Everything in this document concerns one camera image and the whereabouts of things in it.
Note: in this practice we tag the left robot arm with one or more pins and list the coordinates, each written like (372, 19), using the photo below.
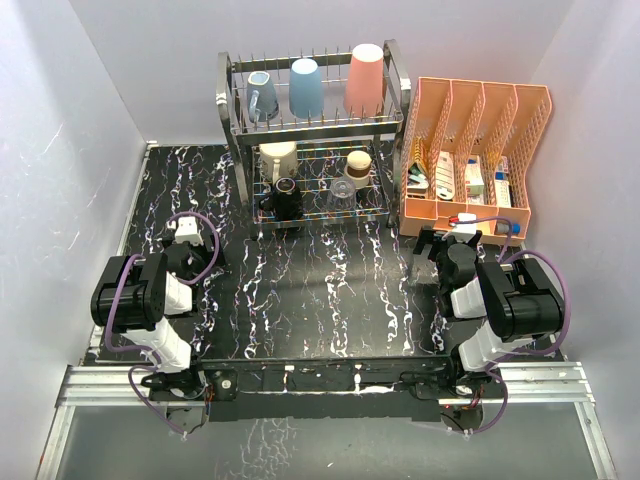
(135, 299)

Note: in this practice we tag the pink plastic cup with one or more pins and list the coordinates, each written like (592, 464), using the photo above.
(364, 88)

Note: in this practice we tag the orange plastic file organizer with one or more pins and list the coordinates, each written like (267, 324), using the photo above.
(474, 141)

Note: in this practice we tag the clear plastic cup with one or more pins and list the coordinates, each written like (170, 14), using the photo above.
(342, 195)

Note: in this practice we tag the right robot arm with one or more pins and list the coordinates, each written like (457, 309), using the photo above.
(522, 311)

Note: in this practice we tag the cream and brown steel cup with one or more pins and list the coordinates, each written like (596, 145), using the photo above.
(358, 167)

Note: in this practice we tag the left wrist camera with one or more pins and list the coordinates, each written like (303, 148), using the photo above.
(185, 229)

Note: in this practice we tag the white blue medicine box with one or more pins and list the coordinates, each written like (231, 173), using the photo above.
(502, 184)

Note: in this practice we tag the blue capped small bottle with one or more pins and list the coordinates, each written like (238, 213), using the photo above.
(503, 228)

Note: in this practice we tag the yellow striped packet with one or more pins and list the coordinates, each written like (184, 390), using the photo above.
(418, 154)

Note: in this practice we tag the steel two-tier dish rack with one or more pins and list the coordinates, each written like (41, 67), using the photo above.
(323, 142)

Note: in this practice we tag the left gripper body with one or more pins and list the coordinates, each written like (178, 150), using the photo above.
(202, 259)

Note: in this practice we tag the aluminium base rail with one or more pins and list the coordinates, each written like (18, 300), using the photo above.
(527, 383)

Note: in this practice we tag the white leaflet packet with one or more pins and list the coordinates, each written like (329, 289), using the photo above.
(444, 177)

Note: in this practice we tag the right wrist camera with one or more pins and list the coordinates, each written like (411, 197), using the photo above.
(462, 227)

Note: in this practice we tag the white red medicine box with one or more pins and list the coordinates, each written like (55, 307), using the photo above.
(474, 183)

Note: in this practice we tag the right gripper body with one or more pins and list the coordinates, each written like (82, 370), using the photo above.
(440, 260)

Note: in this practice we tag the teal white small items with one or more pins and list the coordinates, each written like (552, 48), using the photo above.
(417, 183)

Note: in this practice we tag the cream floral mug green inside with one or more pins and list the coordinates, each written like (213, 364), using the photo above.
(278, 160)

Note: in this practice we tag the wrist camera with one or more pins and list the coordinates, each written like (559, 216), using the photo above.
(462, 227)
(185, 229)

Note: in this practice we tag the grey-blue handled mug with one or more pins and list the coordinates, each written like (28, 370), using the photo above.
(261, 97)

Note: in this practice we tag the light blue plastic cup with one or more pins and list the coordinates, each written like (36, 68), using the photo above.
(306, 96)

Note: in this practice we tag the black cup cream interior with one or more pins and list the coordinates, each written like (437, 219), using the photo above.
(284, 201)

